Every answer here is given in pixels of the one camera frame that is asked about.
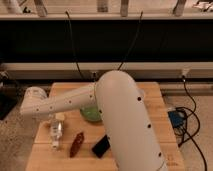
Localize clear plastic bottle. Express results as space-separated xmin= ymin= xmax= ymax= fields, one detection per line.
xmin=50 ymin=120 xmax=63 ymax=149

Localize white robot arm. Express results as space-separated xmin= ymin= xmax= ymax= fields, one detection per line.
xmin=20 ymin=70 xmax=168 ymax=171

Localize green ceramic bowl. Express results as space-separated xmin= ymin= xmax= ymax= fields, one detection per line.
xmin=80 ymin=106 xmax=101 ymax=122

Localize red brown oblong object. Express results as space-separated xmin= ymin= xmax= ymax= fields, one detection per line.
xmin=70 ymin=132 xmax=84 ymax=157

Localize black smartphone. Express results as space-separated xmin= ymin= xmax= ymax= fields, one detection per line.
xmin=92 ymin=136 xmax=110 ymax=158

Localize dark equipment at left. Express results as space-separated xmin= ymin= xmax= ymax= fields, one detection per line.
xmin=0 ymin=71 xmax=22 ymax=120

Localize clear plastic cup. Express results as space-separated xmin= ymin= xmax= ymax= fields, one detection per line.
xmin=139 ymin=89 xmax=146 ymax=99

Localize blue connector box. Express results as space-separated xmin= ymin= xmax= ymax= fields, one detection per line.
xmin=168 ymin=111 xmax=184 ymax=128

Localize wall power outlet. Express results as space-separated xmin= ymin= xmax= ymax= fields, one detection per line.
xmin=91 ymin=71 xmax=98 ymax=79

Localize black cable left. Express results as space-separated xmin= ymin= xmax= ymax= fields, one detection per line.
xmin=64 ymin=10 xmax=86 ymax=82

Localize black cable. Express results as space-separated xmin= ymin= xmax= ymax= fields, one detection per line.
xmin=64 ymin=10 xmax=86 ymax=82
xmin=118 ymin=10 xmax=145 ymax=72

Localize black cable right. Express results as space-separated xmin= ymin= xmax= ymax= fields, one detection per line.
xmin=118 ymin=10 xmax=145 ymax=72

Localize black floor cables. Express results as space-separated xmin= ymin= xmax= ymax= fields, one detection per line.
xmin=173 ymin=75 xmax=209 ymax=171

